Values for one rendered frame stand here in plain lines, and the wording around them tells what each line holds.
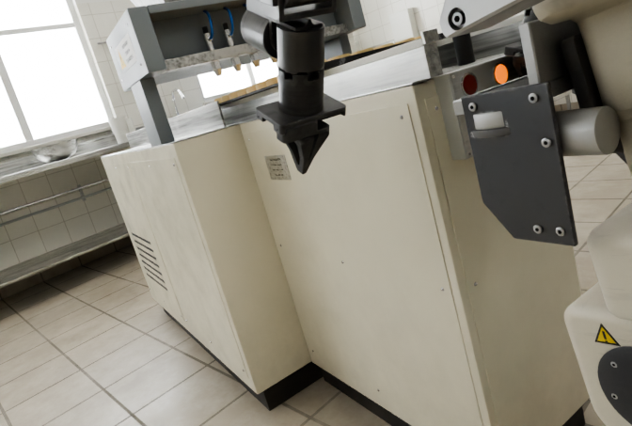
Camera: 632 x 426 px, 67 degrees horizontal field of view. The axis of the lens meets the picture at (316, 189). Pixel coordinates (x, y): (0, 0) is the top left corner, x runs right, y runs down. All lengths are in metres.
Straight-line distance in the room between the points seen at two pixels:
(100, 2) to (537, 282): 4.40
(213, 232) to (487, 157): 0.92
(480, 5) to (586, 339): 0.38
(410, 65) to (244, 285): 0.84
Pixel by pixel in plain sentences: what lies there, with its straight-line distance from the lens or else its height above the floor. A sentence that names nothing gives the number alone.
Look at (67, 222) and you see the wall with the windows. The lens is 4.48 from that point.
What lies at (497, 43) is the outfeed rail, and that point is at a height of 0.86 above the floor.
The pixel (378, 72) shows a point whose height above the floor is 0.87.
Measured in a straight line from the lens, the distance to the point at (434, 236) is 0.84.
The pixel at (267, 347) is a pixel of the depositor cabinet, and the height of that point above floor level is 0.20.
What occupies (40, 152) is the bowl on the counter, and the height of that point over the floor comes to 0.97.
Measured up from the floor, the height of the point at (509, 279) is 0.45.
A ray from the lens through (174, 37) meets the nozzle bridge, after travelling 1.43.
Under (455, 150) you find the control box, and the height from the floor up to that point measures 0.72.
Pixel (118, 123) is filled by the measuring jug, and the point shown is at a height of 1.03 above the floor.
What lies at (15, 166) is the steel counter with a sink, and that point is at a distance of 4.35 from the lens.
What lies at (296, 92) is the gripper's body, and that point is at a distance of 0.59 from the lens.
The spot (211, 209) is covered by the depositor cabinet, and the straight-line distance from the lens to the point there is 1.33.
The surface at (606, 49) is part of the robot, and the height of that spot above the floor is 0.83.
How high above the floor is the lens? 0.87
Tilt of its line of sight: 11 degrees down
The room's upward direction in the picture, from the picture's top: 16 degrees counter-clockwise
